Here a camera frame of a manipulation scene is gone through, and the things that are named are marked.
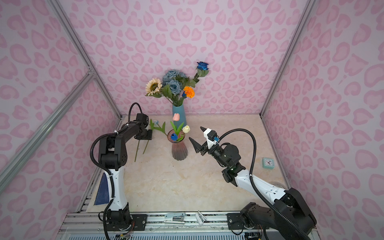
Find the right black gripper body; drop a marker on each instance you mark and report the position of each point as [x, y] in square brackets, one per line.
[205, 146]

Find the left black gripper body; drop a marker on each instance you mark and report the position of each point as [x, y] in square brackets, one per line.
[144, 134]

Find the light blue tulip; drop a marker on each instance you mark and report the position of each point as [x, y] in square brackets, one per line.
[154, 125]

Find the white tulip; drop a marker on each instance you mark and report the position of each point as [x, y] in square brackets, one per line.
[186, 129]

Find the red glass vase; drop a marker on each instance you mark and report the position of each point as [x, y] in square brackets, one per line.
[179, 149]

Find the teal ceramic vase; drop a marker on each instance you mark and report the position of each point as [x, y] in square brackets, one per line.
[180, 110]

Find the cream sunflower stem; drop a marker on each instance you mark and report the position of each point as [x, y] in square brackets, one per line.
[155, 88]

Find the orange carnation stem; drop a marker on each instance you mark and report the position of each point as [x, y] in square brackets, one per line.
[189, 91]

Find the dusty blue rose bouquet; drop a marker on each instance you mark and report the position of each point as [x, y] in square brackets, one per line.
[176, 80]

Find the blue rose stem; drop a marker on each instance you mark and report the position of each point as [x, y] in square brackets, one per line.
[202, 71]

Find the cream pink tulip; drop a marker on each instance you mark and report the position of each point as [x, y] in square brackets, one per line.
[176, 124]

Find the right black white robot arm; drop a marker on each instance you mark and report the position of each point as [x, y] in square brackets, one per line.
[286, 210]

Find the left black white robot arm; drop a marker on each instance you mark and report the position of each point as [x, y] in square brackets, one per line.
[109, 153]

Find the small teal clock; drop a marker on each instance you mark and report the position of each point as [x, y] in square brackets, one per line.
[268, 163]

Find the clear tape roll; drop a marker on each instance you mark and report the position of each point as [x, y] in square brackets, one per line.
[279, 185]

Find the silver stapler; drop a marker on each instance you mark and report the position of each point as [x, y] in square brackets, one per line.
[175, 218]

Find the blue book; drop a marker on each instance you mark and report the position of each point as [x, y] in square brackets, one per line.
[102, 194]

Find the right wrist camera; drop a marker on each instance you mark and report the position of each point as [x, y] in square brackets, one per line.
[211, 137]

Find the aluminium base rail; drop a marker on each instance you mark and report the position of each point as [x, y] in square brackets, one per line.
[151, 226]

